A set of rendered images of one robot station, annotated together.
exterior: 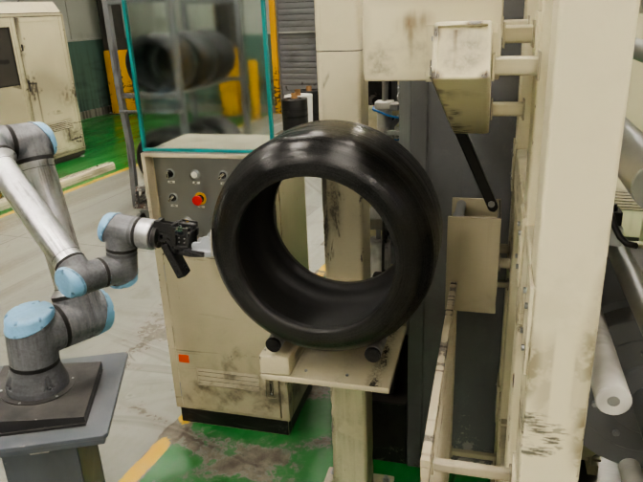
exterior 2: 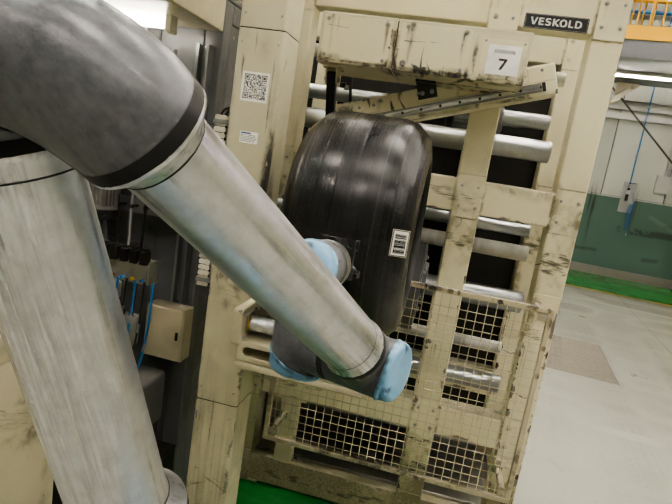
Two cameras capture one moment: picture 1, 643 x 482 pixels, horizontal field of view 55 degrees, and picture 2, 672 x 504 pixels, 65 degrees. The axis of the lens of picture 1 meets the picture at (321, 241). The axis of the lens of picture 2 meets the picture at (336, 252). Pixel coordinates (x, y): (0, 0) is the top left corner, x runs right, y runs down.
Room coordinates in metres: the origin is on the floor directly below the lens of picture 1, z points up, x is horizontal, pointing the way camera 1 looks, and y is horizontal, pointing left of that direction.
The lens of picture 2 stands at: (1.77, 1.43, 1.37)
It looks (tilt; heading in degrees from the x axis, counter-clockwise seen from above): 10 degrees down; 265
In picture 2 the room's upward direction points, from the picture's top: 9 degrees clockwise
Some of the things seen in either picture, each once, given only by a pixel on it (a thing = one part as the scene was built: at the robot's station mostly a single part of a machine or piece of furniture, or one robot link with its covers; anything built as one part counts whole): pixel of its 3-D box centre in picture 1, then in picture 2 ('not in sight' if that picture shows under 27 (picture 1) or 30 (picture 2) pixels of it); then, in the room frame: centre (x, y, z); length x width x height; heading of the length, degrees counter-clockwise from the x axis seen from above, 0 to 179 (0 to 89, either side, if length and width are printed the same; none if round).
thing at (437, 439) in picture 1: (440, 454); (397, 378); (1.34, -0.29, 0.65); 0.90 x 0.02 x 0.70; 164
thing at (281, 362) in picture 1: (293, 335); (305, 359); (1.69, 0.10, 0.84); 0.36 x 0.09 x 0.06; 164
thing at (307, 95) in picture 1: (301, 117); not in sight; (8.68, 0.20, 0.38); 1.20 x 0.80 x 0.76; 166
